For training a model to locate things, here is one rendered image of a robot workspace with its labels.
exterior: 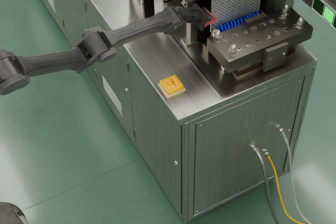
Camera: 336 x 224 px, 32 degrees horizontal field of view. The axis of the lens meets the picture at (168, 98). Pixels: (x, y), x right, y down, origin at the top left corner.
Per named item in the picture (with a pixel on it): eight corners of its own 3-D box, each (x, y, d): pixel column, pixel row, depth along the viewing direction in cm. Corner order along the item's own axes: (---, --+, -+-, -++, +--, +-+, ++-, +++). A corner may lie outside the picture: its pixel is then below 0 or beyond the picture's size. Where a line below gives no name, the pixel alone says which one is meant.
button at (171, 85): (159, 84, 230) (159, 80, 228) (175, 78, 232) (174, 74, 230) (167, 96, 226) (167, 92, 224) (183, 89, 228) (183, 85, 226)
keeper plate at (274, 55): (261, 69, 233) (264, 49, 225) (282, 60, 236) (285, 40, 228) (265, 73, 232) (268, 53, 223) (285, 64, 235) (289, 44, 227)
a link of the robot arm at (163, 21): (104, 56, 183) (85, 28, 184) (96, 65, 187) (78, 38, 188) (187, 24, 213) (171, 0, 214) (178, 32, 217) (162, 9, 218)
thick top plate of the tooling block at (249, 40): (206, 48, 233) (207, 37, 229) (287, 16, 245) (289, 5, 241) (227, 73, 224) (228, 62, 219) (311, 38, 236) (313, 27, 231)
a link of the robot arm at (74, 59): (87, 76, 193) (71, 52, 194) (114, 52, 187) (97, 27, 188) (-6, 97, 153) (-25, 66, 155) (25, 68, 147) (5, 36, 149)
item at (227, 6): (209, 31, 234) (211, -6, 220) (258, 12, 241) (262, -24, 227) (210, 32, 233) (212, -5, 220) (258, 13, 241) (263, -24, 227)
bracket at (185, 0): (179, 41, 247) (179, -18, 224) (192, 36, 249) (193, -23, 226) (185, 48, 244) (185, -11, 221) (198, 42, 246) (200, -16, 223)
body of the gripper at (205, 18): (204, 31, 224) (190, 30, 219) (191, 16, 230) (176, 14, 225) (212, 17, 221) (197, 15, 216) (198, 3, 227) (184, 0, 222)
